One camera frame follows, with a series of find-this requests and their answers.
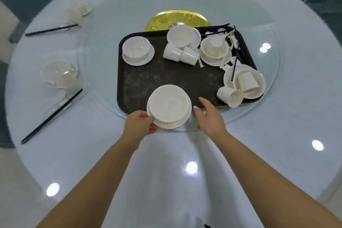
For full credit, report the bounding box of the person's right hand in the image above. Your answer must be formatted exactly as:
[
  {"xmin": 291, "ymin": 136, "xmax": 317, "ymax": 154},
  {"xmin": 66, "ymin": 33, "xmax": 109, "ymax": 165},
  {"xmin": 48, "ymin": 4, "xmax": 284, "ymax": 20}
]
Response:
[{"xmin": 193, "ymin": 97, "xmax": 229, "ymax": 140}]

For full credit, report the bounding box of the person's left hand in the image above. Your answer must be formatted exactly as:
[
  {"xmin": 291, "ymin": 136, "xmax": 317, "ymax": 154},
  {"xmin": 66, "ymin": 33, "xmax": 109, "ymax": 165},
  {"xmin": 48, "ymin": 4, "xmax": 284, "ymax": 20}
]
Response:
[{"xmin": 121, "ymin": 110, "xmax": 160, "ymax": 152}]

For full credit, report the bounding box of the black tray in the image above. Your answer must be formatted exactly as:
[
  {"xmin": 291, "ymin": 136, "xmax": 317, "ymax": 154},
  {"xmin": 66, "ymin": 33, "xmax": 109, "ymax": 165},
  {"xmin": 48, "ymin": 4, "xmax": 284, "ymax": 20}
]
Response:
[{"xmin": 116, "ymin": 25, "xmax": 265, "ymax": 116}]

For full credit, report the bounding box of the bunch of black chopsticks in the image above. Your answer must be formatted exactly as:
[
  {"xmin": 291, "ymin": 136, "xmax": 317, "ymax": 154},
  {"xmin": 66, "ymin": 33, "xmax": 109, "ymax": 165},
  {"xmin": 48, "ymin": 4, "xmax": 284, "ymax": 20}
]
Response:
[{"xmin": 200, "ymin": 23, "xmax": 259, "ymax": 82}]

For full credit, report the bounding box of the white ceramic spoon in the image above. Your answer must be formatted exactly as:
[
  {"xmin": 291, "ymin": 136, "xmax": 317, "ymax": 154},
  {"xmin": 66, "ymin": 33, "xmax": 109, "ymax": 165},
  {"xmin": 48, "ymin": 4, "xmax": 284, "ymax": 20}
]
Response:
[{"xmin": 45, "ymin": 90, "xmax": 67, "ymax": 114}]

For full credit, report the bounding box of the person's right forearm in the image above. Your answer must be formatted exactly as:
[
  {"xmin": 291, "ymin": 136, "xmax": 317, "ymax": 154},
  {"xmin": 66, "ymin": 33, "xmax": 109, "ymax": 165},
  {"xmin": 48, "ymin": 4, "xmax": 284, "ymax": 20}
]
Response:
[{"xmin": 213, "ymin": 132, "xmax": 342, "ymax": 228}]

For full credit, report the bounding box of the person's left forearm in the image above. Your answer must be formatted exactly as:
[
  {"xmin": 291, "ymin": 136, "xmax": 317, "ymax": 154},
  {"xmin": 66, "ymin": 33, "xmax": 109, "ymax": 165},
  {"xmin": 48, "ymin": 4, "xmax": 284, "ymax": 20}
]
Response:
[{"xmin": 36, "ymin": 139, "xmax": 140, "ymax": 228}]

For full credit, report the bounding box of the white round table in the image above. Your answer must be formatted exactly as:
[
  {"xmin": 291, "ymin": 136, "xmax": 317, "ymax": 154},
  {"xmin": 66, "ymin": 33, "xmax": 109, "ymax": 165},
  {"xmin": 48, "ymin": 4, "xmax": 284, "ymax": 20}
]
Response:
[{"xmin": 5, "ymin": 0, "xmax": 342, "ymax": 228}]

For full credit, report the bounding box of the glass lazy susan turntable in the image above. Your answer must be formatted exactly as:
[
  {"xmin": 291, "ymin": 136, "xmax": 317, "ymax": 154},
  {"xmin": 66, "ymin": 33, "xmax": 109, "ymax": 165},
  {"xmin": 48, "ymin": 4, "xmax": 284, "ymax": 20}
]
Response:
[{"xmin": 76, "ymin": 0, "xmax": 281, "ymax": 133}]

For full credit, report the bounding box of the gold turntable base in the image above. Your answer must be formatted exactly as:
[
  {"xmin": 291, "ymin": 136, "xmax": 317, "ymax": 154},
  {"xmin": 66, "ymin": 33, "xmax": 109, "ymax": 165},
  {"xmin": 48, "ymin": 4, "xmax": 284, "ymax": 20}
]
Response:
[{"xmin": 145, "ymin": 9, "xmax": 212, "ymax": 32}]

